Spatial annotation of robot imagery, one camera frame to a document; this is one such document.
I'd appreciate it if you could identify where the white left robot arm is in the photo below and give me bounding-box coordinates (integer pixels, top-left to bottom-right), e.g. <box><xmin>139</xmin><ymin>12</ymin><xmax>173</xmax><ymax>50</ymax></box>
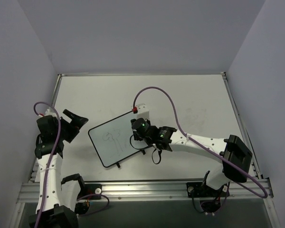
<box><xmin>28</xmin><ymin>109</ymin><xmax>88</xmax><ymax>228</ymax></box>

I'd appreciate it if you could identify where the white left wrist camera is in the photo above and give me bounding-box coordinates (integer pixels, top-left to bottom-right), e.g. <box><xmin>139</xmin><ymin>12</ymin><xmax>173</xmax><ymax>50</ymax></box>
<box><xmin>38</xmin><ymin>108</ymin><xmax>57</xmax><ymax>118</ymax></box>

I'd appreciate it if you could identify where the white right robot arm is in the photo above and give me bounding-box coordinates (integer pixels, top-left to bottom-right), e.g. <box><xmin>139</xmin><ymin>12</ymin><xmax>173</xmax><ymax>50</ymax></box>
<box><xmin>131</xmin><ymin>118</ymin><xmax>252</xmax><ymax>196</ymax></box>

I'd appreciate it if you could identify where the black-framed whiteboard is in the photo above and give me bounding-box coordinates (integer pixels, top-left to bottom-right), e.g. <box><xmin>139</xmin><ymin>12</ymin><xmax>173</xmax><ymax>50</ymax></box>
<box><xmin>88</xmin><ymin>111</ymin><xmax>147</xmax><ymax>168</ymax></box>

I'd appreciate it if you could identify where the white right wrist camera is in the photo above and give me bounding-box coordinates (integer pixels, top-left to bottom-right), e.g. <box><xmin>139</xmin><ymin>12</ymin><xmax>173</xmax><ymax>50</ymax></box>
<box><xmin>132</xmin><ymin>103</ymin><xmax>150</xmax><ymax>121</ymax></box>

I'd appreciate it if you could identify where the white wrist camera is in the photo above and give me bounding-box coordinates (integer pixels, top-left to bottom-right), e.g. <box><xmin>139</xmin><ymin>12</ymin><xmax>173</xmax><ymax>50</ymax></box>
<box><xmin>38</xmin><ymin>108</ymin><xmax>57</xmax><ymax>118</ymax></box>
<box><xmin>132</xmin><ymin>103</ymin><xmax>150</xmax><ymax>121</ymax></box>

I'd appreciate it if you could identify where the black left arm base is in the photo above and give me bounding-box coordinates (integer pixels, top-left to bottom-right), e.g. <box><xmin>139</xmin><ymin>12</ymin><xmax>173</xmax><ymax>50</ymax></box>
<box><xmin>75</xmin><ymin>183</ymin><xmax>102</xmax><ymax>215</ymax></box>

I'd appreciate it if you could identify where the aluminium front frame rail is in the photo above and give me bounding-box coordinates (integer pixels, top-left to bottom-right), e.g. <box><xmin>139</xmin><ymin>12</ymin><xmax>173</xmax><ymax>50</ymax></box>
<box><xmin>16</xmin><ymin>179</ymin><xmax>274</xmax><ymax>203</ymax></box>

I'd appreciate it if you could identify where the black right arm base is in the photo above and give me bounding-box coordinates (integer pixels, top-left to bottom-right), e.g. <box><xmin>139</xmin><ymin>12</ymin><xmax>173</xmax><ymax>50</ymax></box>
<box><xmin>186</xmin><ymin>182</ymin><xmax>230</xmax><ymax>216</ymax></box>

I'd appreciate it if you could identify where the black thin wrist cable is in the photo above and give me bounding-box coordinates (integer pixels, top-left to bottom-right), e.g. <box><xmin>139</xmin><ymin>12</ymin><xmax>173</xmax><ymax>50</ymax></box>
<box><xmin>129</xmin><ymin>135</ymin><xmax>162</xmax><ymax>165</ymax></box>

